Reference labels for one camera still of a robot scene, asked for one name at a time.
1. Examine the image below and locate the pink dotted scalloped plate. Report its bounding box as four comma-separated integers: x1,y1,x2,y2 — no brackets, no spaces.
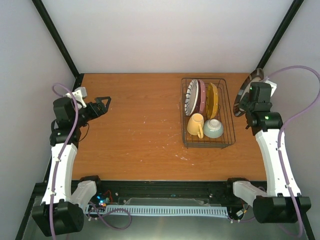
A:
191,79,206,114

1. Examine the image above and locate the white plate with blue stripes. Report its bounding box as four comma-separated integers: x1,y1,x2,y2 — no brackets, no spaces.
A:
184,79,199,116

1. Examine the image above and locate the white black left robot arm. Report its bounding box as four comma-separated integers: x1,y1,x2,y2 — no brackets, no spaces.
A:
31,96,111,238

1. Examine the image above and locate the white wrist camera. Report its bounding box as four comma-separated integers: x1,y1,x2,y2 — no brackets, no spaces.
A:
263,80,277,97
72,87,88,110

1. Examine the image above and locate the small green-lit circuit board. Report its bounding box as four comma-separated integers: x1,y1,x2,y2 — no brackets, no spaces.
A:
96,195,113,207

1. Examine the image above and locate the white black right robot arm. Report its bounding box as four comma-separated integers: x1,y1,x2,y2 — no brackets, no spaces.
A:
227,82,311,224

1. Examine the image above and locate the yellow ceramic mug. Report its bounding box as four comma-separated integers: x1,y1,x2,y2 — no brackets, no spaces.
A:
187,113,204,139

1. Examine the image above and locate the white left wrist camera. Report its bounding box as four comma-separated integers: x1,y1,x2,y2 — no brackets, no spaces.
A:
72,87,88,110

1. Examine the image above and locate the black right frame post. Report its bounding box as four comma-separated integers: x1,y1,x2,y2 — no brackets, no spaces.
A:
249,0,304,80

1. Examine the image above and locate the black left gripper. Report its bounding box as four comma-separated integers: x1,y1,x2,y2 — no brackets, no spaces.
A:
72,96,112,127

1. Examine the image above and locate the light blue slotted cable duct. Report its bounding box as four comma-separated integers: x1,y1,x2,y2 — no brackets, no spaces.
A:
98,205,228,218

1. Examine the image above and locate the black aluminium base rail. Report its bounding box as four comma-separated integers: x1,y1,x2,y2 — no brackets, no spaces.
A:
32,180,298,208

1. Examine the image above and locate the green patterned small bowl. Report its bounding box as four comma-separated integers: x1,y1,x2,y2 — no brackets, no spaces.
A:
203,119,224,139

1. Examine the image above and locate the black frame post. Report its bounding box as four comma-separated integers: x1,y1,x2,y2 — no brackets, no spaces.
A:
32,0,80,79
249,0,304,80

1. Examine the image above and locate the yellow scalloped plate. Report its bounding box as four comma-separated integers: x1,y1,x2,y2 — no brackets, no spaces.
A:
205,82,219,119

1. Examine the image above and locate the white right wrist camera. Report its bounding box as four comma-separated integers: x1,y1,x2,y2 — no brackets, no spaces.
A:
263,80,277,97

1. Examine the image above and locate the dark wire dish rack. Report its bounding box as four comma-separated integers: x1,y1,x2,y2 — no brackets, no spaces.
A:
179,77,236,149

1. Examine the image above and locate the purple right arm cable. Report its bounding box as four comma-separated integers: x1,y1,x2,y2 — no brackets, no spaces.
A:
227,65,320,238

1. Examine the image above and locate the black left frame post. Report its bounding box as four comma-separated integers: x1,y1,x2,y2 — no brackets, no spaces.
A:
32,0,80,79

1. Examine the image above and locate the dark striped bottom plate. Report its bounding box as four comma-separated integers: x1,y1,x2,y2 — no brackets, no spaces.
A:
233,68,264,117

